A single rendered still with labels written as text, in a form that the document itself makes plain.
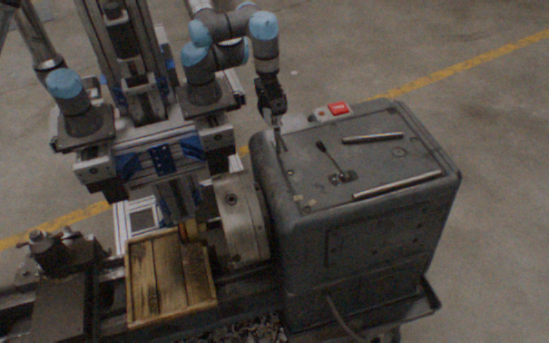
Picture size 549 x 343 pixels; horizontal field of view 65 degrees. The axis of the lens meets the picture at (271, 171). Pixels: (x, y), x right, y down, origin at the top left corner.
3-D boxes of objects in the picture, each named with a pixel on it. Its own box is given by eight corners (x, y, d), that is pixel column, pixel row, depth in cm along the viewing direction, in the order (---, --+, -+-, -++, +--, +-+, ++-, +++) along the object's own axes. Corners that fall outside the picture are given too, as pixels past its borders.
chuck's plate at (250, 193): (249, 194, 169) (243, 151, 141) (270, 270, 153) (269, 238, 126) (240, 197, 168) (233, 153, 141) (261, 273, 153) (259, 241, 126)
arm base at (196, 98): (183, 89, 186) (179, 70, 179) (218, 81, 189) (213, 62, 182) (190, 110, 176) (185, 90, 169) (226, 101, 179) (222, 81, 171)
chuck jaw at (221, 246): (231, 222, 142) (240, 251, 134) (233, 231, 146) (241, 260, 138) (199, 231, 141) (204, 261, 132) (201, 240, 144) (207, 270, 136)
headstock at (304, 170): (386, 162, 189) (398, 89, 160) (444, 251, 156) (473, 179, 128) (254, 197, 181) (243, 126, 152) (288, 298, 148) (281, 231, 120)
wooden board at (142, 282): (202, 226, 172) (200, 220, 169) (219, 307, 148) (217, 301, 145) (126, 246, 168) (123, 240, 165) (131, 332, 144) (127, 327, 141)
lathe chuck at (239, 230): (240, 197, 168) (233, 153, 141) (261, 273, 153) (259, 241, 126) (217, 202, 167) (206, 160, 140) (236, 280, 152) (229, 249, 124)
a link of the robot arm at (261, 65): (283, 57, 119) (254, 63, 118) (283, 72, 123) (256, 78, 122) (275, 44, 125) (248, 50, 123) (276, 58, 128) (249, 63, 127)
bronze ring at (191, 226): (201, 208, 145) (174, 215, 143) (206, 230, 138) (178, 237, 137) (207, 224, 151) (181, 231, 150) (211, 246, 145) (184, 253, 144)
